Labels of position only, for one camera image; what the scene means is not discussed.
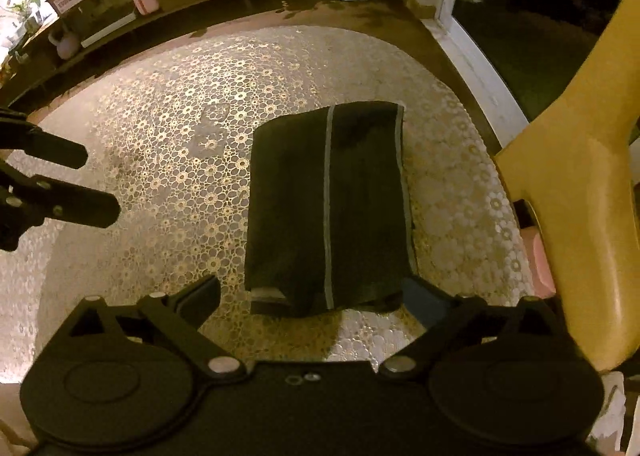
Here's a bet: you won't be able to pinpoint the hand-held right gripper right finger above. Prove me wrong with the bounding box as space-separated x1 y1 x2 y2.
377 276 556 379

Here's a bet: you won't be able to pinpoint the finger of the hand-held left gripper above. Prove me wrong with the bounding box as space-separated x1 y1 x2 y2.
0 108 90 170
0 156 122 253

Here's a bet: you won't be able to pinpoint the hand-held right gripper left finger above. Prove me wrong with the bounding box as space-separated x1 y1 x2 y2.
70 274 248 379

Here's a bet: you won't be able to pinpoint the dark grey garment white seams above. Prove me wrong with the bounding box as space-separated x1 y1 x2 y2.
244 101 418 319

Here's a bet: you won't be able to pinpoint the pale kettlebell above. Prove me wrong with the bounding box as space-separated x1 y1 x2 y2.
49 28 81 61

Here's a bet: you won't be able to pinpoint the floral lace tablecloth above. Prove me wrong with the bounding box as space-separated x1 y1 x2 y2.
0 21 551 387

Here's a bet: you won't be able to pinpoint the pink seat pad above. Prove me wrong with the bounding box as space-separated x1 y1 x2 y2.
520 228 556 297

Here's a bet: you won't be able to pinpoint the white flat board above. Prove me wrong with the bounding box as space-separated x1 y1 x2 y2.
80 11 138 49

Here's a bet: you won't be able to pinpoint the small plant in glass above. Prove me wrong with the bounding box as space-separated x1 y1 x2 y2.
0 0 43 37

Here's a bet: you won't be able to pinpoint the yellow chair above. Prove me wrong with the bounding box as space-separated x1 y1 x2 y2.
492 0 640 377

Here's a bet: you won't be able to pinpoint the white door frame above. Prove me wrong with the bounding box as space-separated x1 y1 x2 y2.
400 0 531 137

